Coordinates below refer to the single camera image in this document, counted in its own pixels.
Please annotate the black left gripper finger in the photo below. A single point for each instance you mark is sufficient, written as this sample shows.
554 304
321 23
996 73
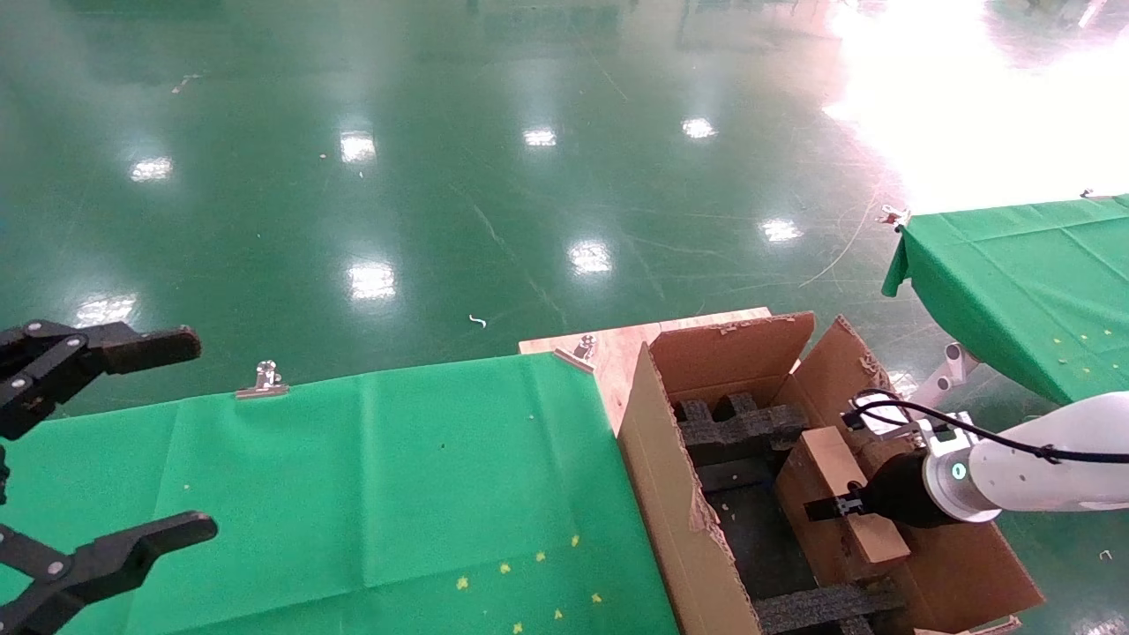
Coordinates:
97 347
115 557

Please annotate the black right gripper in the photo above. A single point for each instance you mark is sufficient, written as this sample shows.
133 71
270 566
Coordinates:
900 492

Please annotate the small cardboard box with hole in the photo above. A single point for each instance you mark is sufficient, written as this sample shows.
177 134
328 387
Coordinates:
816 551

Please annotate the large open cardboard carton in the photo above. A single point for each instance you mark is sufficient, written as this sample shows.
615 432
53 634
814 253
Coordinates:
670 494

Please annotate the black foam insert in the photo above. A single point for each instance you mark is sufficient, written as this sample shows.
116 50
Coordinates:
811 608
732 432

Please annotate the white table leg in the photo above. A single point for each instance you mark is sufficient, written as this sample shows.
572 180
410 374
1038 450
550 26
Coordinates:
948 370

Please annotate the green tablecloth with yellow specks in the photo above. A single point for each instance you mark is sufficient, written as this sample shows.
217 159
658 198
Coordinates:
353 494

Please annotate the green tablecloth on neighbouring table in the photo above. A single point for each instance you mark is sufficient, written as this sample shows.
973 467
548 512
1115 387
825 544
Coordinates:
1014 282

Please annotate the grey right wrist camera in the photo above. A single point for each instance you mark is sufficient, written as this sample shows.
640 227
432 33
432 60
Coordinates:
882 419

